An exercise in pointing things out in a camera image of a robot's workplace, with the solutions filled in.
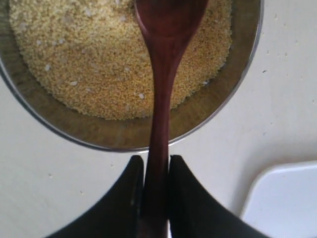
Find yellow millet grains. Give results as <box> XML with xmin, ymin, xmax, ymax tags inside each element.
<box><xmin>9</xmin><ymin>0</ymin><xmax>232</xmax><ymax>120</ymax></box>

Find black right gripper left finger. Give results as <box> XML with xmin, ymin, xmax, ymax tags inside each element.
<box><xmin>49</xmin><ymin>155</ymin><xmax>144</xmax><ymax>238</ymax></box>

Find white plastic tray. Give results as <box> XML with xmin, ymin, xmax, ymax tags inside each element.
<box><xmin>240</xmin><ymin>161</ymin><xmax>317</xmax><ymax>238</ymax></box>

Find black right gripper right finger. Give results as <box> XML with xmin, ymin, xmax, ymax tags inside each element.
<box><xmin>168</xmin><ymin>155</ymin><xmax>265</xmax><ymax>238</ymax></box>

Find steel bowl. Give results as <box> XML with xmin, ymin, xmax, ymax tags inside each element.
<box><xmin>0</xmin><ymin>0</ymin><xmax>264</xmax><ymax>153</ymax></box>

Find dark red wooden spoon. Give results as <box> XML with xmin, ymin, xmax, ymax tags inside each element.
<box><xmin>135</xmin><ymin>0</ymin><xmax>208</xmax><ymax>238</ymax></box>

